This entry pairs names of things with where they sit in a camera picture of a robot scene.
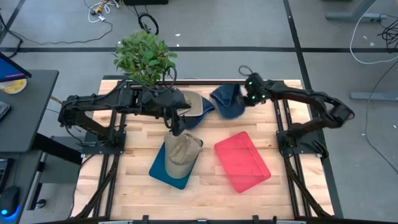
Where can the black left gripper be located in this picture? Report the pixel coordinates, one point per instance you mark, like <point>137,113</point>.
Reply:
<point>164,102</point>

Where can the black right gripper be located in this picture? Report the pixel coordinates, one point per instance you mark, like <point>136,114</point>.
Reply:
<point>256,90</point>

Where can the khaki baseball cap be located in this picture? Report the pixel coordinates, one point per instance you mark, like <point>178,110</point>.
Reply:
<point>194,104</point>
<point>182,155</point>

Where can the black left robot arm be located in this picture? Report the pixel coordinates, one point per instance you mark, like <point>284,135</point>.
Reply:
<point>93,104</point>

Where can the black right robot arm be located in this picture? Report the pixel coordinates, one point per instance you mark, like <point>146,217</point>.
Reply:
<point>311,99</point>

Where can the red rectangular tray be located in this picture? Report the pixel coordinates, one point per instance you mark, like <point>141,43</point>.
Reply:
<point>241,161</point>

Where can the green plant in black pot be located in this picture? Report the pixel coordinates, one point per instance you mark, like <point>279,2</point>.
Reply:
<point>143,59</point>

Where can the grey desk foot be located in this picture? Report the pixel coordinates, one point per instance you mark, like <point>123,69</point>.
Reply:
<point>373,96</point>
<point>354,15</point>

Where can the black side desk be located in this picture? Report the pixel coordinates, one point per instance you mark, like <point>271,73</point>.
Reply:
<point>28,118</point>

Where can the yellow round container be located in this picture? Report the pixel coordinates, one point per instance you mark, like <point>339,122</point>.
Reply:
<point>14,86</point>

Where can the black keyboard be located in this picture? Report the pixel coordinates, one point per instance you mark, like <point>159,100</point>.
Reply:
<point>3,110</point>

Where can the computer monitor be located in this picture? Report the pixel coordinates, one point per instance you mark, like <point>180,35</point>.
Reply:
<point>11,70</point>

